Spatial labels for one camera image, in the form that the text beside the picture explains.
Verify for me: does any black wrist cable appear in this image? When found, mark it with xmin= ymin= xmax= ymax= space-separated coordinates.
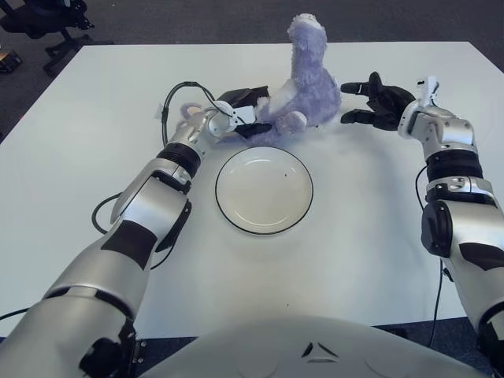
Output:
xmin=92 ymin=80 xmax=233 ymax=233
xmin=415 ymin=165 xmax=446 ymax=355

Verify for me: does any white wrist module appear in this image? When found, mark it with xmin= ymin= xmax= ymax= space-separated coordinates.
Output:
xmin=415 ymin=76 xmax=440 ymax=107
xmin=212 ymin=101 xmax=257 ymax=127

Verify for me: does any black metal frame part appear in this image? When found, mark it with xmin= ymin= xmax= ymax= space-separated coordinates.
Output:
xmin=129 ymin=337 xmax=149 ymax=371

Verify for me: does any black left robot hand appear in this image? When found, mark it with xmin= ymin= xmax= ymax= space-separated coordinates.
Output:
xmin=216 ymin=84 xmax=272 ymax=139

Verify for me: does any purple plush bunny doll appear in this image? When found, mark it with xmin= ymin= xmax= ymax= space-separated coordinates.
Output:
xmin=179 ymin=13 xmax=343 ymax=149

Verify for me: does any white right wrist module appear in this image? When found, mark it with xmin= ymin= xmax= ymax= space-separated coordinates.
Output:
xmin=415 ymin=76 xmax=440 ymax=107

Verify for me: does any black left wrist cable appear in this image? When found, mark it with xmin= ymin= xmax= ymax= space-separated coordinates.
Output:
xmin=92 ymin=80 xmax=233 ymax=233

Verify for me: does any white plate with black rim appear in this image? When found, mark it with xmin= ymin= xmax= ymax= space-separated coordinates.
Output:
xmin=215 ymin=146 xmax=315 ymax=236

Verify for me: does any black office chair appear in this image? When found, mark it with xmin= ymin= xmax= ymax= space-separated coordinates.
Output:
xmin=0 ymin=0 xmax=115 ymax=76

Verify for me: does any silver robot torso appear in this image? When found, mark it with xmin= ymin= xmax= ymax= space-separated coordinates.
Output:
xmin=137 ymin=314 xmax=489 ymax=378

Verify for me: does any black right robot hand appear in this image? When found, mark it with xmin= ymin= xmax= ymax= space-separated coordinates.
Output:
xmin=340 ymin=72 xmax=417 ymax=132

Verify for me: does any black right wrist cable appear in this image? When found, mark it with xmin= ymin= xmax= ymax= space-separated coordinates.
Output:
xmin=415 ymin=165 xmax=446 ymax=355

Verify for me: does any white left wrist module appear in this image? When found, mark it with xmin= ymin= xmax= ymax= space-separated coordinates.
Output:
xmin=212 ymin=101 xmax=257 ymax=127

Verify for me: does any yellow and black box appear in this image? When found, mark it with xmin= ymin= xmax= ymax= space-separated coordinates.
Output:
xmin=0 ymin=49 xmax=23 ymax=74

